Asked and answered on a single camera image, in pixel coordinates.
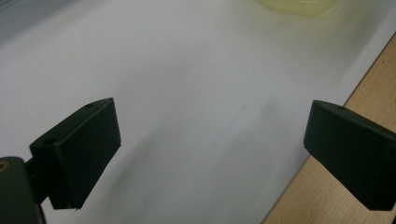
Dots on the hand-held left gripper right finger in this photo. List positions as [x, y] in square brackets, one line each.
[355, 155]

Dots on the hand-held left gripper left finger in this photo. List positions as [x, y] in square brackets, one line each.
[81, 149]

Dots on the clear plastic container green rim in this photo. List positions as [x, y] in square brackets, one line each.
[299, 7]

